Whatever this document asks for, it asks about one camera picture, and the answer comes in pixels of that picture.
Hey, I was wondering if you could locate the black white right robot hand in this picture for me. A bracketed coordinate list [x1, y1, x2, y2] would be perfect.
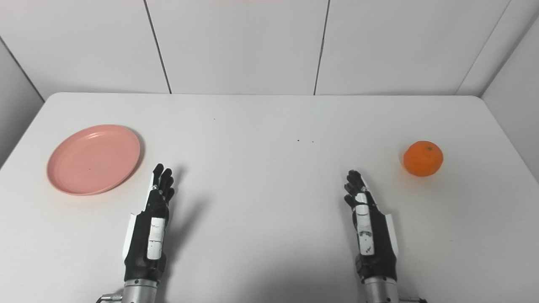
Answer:
[343, 170, 399, 283]

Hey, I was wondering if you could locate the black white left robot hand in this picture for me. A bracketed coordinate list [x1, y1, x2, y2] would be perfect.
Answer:
[123, 163, 176, 283]

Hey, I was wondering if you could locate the orange fruit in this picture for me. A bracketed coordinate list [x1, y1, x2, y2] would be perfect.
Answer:
[403, 141, 444, 177]

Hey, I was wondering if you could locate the pink round plate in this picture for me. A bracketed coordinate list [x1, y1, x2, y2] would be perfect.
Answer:
[46, 124, 141, 196]

